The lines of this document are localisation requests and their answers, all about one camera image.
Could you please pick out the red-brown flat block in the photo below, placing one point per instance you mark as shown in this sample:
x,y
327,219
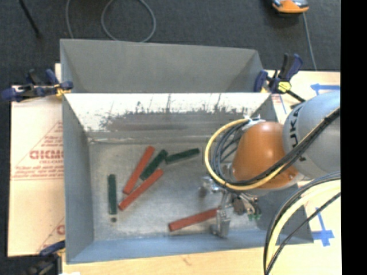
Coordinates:
x,y
141,190
139,169
192,220

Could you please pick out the grey metal bin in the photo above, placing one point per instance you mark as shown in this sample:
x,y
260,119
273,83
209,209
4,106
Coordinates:
x,y
160,205

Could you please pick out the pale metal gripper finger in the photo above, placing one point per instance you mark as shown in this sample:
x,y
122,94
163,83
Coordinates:
x,y
226,223
215,229

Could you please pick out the dark green flat block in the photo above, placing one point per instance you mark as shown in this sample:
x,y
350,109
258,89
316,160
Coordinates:
x,y
154,165
183,155
112,194

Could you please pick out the brown cardboard board red print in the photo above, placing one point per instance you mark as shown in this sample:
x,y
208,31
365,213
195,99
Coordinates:
x,y
34,205

